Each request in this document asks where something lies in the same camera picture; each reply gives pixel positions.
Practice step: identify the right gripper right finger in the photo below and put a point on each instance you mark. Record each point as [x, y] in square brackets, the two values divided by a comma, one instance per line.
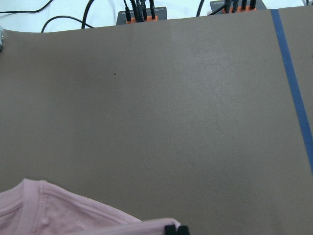
[183, 230]

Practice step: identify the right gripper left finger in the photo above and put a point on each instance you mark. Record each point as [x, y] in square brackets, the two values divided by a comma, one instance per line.
[170, 230]

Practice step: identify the pink Snoopy t-shirt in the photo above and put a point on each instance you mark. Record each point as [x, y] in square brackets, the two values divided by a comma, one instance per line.
[41, 208]

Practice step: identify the upper orange black USB hub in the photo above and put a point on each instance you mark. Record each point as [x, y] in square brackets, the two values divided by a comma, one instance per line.
[160, 13]

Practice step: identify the orange black usb hub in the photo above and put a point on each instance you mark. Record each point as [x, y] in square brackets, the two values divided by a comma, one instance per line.
[160, 13]
[234, 6]

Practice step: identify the lower orange black USB hub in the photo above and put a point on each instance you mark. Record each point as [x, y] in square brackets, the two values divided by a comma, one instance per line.
[234, 6]

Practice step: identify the aluminium frame post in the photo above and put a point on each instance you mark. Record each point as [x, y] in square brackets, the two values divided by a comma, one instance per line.
[1, 38]

